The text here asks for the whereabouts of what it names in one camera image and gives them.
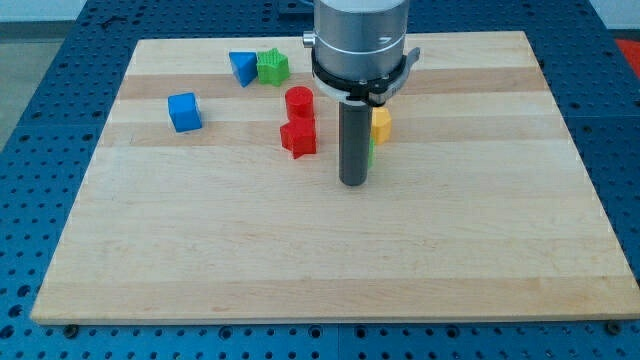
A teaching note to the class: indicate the red cylinder block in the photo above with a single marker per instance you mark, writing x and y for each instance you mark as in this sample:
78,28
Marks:
299,101

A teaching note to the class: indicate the green star block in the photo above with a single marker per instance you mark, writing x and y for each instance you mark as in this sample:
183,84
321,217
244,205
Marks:
272,67

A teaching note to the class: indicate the wooden board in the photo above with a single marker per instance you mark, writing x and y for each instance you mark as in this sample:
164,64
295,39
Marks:
478,208

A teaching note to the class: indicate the red star block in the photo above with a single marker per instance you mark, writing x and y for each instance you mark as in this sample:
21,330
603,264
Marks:
299,137

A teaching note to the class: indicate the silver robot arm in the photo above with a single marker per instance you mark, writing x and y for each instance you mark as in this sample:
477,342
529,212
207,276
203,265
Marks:
358,39

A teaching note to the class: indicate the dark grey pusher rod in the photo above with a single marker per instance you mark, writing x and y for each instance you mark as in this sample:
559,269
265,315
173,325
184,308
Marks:
354,143

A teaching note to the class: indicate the yellow hexagon block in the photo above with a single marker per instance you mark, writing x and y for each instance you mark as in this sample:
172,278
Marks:
381,125

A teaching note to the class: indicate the green block behind rod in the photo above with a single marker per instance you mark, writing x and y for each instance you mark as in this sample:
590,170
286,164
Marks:
371,153

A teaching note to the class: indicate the blue triangle block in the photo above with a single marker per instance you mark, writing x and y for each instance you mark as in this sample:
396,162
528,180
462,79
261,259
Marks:
244,66

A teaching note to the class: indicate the blue cube block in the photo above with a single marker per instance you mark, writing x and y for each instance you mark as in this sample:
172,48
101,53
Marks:
184,112

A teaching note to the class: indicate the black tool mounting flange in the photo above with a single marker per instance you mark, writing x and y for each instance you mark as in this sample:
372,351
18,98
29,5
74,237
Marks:
374,92

